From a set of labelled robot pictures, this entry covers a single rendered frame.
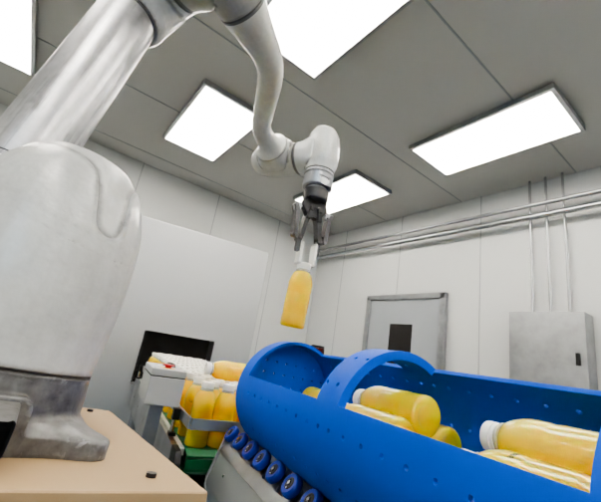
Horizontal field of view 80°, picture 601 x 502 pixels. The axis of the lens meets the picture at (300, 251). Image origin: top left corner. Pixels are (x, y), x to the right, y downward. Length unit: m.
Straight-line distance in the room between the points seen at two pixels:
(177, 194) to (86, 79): 4.85
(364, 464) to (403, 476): 0.07
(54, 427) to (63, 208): 0.18
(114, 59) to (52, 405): 0.54
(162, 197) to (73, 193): 5.05
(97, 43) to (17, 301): 0.48
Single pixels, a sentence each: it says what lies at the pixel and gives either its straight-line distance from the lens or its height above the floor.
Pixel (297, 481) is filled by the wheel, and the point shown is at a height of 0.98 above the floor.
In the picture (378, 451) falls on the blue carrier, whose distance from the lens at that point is 0.53.
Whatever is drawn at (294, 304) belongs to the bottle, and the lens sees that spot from 0.95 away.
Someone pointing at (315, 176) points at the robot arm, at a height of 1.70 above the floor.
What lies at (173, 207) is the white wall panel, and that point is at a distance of 5.43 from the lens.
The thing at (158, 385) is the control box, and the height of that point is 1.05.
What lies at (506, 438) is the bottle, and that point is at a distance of 0.55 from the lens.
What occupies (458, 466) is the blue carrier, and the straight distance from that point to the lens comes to 0.45.
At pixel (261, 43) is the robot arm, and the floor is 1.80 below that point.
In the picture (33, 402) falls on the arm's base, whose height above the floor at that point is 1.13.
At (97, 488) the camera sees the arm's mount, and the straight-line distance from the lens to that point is 0.31.
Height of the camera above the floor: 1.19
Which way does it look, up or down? 17 degrees up
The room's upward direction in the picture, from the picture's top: 10 degrees clockwise
